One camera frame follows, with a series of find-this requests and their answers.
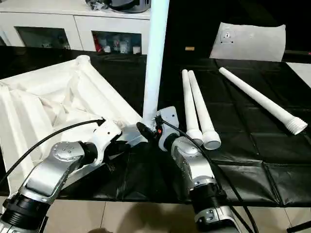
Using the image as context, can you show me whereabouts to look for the white plastic table leg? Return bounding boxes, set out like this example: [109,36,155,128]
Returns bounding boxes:
[218,67,309,136]
[187,69,222,150]
[181,69,204,146]
[142,0,171,128]

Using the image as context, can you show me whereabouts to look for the white flat board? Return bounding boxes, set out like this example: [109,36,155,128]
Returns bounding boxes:
[286,62,311,88]

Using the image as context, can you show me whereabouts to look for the white glass-door cabinet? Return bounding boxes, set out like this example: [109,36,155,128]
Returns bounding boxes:
[0,0,153,55]

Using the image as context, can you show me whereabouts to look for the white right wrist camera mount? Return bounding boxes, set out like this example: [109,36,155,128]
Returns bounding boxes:
[155,106,180,151]

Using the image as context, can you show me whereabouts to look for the black work mat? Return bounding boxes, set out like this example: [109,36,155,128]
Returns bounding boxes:
[0,46,311,208]

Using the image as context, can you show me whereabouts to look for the black tall cabinet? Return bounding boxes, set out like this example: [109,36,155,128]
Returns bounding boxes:
[167,0,219,59]

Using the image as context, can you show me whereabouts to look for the dark crumpled small pile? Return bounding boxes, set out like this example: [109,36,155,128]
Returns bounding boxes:
[85,0,110,11]

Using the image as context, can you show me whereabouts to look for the black bar red light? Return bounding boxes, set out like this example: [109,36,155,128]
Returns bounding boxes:
[283,50,311,57]

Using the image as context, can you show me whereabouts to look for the grey bag black handle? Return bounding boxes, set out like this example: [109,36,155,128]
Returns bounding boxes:
[109,0,150,13]

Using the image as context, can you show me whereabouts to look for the black tripod leg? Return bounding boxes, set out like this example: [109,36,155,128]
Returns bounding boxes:
[286,222,311,233]

